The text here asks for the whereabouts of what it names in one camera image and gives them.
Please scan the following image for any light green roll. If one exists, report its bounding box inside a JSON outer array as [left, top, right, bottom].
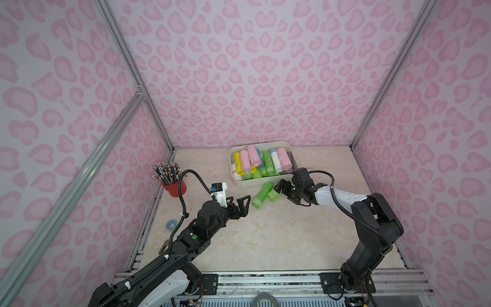
[[267, 189, 281, 203]]

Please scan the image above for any white roll blue cap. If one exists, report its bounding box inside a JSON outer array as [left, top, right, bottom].
[[231, 162, 242, 181], [270, 149, 283, 173]]

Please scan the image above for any pink roll with label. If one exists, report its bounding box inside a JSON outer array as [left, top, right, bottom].
[[277, 148, 292, 171]]

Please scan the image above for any yellow roll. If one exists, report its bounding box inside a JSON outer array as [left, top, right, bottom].
[[233, 152, 244, 176]]

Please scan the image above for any grey roll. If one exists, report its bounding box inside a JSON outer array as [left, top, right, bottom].
[[287, 152, 297, 170]]

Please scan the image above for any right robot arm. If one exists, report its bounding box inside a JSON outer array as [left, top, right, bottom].
[[274, 168, 404, 293]]

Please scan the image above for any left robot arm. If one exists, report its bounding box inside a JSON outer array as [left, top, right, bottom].
[[88, 196, 251, 306]]

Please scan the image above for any white plastic storage box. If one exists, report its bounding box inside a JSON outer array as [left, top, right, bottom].
[[229, 141, 298, 188]]

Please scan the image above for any blue tape roll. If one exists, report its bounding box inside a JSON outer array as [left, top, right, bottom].
[[165, 220, 178, 232]]

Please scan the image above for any red pen holder cup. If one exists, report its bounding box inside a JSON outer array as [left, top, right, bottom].
[[161, 173, 187, 198]]

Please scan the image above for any small white stapler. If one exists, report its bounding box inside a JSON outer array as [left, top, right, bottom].
[[158, 239, 170, 255]]

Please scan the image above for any bundle of pens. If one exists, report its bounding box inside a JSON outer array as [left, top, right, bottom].
[[153, 162, 181, 185]]

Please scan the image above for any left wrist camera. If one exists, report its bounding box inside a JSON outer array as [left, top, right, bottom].
[[211, 182, 228, 208]]

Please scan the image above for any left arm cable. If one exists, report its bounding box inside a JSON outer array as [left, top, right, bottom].
[[166, 169, 212, 246]]

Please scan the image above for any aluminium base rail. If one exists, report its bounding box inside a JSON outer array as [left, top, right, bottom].
[[103, 268, 438, 307]]

